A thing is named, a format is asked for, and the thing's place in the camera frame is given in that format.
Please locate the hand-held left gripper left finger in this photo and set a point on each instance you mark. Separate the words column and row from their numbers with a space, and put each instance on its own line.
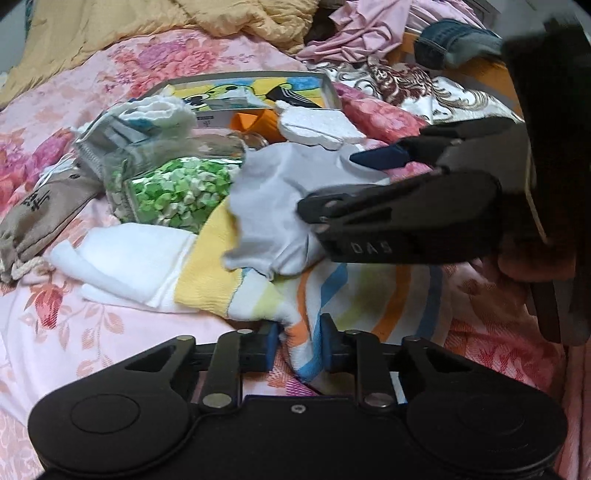
column 271, row 345

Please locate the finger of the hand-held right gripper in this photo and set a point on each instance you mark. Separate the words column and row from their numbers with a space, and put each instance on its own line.
column 383, row 158
column 369, row 212

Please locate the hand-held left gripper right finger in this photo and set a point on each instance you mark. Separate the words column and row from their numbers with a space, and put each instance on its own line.
column 328, row 342

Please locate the colourful striped sock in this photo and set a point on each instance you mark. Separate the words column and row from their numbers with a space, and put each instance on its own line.
column 323, row 295

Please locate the grey metal tin box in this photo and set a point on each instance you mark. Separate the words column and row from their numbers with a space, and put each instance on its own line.
column 330, row 92

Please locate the grey sock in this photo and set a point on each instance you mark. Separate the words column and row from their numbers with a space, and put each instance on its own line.
column 268, row 203

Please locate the white sock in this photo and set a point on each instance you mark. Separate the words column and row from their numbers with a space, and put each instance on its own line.
column 129, row 263

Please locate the person's right hand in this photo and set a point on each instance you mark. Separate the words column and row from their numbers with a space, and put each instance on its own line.
column 521, row 266

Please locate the white foam piece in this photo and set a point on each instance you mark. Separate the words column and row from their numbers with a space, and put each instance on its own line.
column 318, row 127

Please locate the pink clothes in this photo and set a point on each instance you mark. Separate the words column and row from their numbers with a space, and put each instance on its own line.
column 369, row 27

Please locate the blue jeans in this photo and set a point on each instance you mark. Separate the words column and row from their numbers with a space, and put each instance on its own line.
column 452, row 41

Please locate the cartoon printed cloth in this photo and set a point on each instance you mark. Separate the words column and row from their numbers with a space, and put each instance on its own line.
column 240, row 90

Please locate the glass jar of green paper stars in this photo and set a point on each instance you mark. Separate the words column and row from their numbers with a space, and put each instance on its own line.
column 184, row 194

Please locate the pink floral bed sheet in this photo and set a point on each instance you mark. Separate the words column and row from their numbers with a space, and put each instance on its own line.
column 69, row 323

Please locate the white milk carton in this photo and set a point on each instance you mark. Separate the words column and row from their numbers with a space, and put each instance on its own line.
column 106, row 138

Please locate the yellow quilt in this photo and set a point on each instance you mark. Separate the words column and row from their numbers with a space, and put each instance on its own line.
column 115, row 23

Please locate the wooden bed guard rail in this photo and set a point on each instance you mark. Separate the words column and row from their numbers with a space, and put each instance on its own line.
column 489, row 74

